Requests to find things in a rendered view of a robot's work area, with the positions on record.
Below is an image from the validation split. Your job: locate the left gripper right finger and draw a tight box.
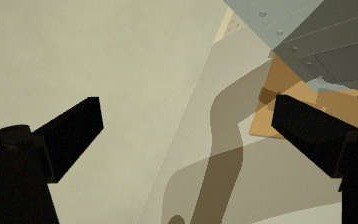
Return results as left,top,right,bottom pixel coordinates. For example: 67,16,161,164
271,94,358,224

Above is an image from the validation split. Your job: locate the brown wooden board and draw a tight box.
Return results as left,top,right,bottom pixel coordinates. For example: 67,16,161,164
248,54,358,140

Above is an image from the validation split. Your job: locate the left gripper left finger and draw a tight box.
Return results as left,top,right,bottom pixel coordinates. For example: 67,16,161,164
0,97,104,224

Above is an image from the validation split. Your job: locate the dark grey rack frame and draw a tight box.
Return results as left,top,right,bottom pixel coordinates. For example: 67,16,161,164
223,0,358,93

